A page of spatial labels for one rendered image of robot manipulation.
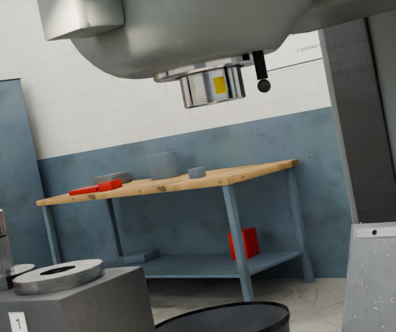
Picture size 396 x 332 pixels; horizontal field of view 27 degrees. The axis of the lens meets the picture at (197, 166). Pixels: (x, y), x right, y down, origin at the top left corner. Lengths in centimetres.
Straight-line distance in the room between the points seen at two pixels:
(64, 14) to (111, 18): 3
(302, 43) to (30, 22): 320
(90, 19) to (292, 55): 536
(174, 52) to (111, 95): 674
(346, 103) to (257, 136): 515
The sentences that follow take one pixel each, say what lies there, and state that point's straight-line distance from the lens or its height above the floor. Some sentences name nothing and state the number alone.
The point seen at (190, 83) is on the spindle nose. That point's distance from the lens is 61.
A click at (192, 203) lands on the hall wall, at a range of 674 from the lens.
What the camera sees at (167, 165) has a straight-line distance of 639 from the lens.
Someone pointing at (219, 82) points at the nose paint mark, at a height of 129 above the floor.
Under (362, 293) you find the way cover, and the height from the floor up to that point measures 104.
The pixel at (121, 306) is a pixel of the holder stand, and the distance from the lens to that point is 81.
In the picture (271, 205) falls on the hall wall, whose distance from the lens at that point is 618.
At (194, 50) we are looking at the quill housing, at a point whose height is 132.
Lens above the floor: 127
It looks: 3 degrees down
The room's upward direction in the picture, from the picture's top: 11 degrees counter-clockwise
